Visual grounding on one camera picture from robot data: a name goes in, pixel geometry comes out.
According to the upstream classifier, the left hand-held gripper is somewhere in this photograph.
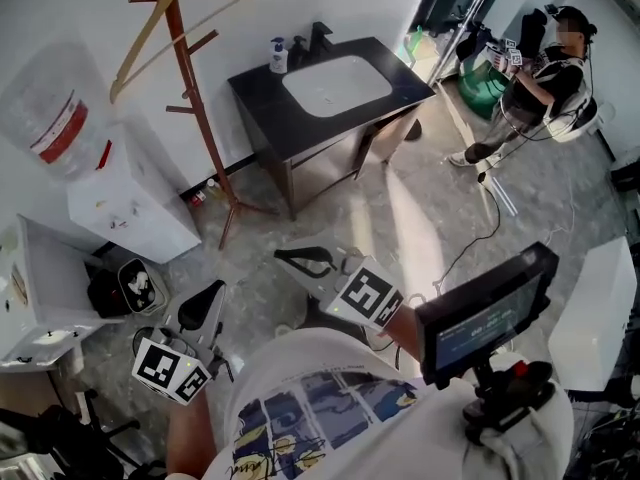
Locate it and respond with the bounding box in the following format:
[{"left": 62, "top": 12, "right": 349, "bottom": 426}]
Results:
[{"left": 130, "top": 279, "right": 236, "bottom": 407}]

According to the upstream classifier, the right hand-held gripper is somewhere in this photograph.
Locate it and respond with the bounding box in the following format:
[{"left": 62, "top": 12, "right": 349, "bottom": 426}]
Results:
[{"left": 273, "top": 245, "right": 405, "bottom": 330}]

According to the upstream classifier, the brown wooden coat rack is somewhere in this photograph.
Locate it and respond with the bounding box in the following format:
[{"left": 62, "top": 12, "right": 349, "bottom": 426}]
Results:
[{"left": 127, "top": 0, "right": 281, "bottom": 252}]

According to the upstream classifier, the wooden clothes hanger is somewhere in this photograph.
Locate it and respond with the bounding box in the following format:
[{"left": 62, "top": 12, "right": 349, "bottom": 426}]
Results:
[{"left": 108, "top": 0, "right": 254, "bottom": 105}]

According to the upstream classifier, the person's left forearm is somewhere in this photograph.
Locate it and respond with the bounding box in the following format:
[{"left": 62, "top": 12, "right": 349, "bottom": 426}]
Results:
[{"left": 164, "top": 391, "right": 237, "bottom": 480}]

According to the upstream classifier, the person's right forearm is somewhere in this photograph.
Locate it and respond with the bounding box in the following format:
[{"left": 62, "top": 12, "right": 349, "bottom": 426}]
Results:
[{"left": 377, "top": 302, "right": 427, "bottom": 370}]

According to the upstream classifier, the grey trash bin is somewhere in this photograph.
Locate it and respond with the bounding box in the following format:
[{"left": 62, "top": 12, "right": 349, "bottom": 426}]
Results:
[{"left": 117, "top": 257, "right": 169, "bottom": 317}]

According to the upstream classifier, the black bag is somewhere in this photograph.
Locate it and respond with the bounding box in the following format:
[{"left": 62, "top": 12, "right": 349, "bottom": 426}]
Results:
[{"left": 86, "top": 266, "right": 127, "bottom": 320}]

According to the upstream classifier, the white water dispenser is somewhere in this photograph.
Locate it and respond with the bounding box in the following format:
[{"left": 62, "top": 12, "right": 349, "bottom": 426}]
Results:
[{"left": 67, "top": 122, "right": 202, "bottom": 265}]

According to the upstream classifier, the person's white printed t-shirt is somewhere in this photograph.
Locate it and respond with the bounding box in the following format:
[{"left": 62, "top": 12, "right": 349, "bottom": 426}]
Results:
[{"left": 202, "top": 323, "right": 576, "bottom": 480}]

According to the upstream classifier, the white table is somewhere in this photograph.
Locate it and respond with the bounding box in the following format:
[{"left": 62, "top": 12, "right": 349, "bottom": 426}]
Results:
[{"left": 0, "top": 213, "right": 126, "bottom": 370}]

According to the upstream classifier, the black chest monitor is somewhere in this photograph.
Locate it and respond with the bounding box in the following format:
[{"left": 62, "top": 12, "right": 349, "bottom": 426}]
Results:
[{"left": 414, "top": 241, "right": 560, "bottom": 390}]

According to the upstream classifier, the black vanity cabinet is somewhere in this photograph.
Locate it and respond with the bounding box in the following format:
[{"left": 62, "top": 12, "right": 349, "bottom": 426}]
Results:
[{"left": 227, "top": 36, "right": 437, "bottom": 222}]

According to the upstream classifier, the white sink basin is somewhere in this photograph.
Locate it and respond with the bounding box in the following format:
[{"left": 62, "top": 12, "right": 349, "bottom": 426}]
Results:
[{"left": 281, "top": 55, "right": 393, "bottom": 118}]

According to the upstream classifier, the black office chair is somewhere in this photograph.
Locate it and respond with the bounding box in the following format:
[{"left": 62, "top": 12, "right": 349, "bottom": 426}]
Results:
[{"left": 0, "top": 387, "right": 167, "bottom": 480}]

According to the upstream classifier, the white soap pump bottle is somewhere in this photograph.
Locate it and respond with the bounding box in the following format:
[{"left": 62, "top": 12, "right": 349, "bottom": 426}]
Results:
[{"left": 268, "top": 36, "right": 291, "bottom": 75}]

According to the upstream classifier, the black soap pump bottle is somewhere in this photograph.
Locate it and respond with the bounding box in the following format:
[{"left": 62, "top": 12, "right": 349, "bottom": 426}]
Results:
[{"left": 290, "top": 35, "right": 309, "bottom": 68}]

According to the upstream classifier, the black faucet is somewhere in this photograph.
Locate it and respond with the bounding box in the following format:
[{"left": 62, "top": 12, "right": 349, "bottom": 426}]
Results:
[{"left": 308, "top": 21, "right": 335, "bottom": 57}]

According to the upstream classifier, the green gas cylinder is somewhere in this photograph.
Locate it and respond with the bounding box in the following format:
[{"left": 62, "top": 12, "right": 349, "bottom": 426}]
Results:
[{"left": 457, "top": 60, "right": 516, "bottom": 120}]

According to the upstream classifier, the green plastic bag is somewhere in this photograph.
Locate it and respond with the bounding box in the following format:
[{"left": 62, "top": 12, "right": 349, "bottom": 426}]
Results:
[{"left": 403, "top": 24, "right": 432, "bottom": 65}]

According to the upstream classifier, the clear water jug red label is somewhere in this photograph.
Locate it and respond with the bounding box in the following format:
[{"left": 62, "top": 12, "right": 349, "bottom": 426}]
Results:
[{"left": 0, "top": 42, "right": 109, "bottom": 182}]

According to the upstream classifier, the white cabinet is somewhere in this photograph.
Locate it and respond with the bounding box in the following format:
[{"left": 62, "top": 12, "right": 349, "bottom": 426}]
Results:
[{"left": 547, "top": 236, "right": 639, "bottom": 395}]

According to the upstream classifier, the metal light stand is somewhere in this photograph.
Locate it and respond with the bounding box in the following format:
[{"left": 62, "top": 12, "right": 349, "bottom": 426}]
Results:
[{"left": 427, "top": 0, "right": 539, "bottom": 87}]

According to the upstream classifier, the white round stool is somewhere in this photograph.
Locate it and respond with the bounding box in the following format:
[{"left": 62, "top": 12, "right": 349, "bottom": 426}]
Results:
[{"left": 548, "top": 98, "right": 601, "bottom": 144}]

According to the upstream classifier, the black high-back chair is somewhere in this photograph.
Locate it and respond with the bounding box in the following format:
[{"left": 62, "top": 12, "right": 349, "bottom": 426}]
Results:
[{"left": 518, "top": 9, "right": 550, "bottom": 58}]

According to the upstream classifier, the black floor cable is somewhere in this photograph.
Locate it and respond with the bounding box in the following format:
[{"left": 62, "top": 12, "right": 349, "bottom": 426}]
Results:
[{"left": 433, "top": 167, "right": 503, "bottom": 292}]

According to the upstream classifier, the black monitor mount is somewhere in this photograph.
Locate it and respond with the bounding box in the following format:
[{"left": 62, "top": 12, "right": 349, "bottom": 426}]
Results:
[{"left": 462, "top": 355, "right": 557, "bottom": 445}]

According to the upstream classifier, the tangle of black cables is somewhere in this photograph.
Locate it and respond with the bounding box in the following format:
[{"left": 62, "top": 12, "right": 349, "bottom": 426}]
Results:
[{"left": 568, "top": 391, "right": 640, "bottom": 480}]

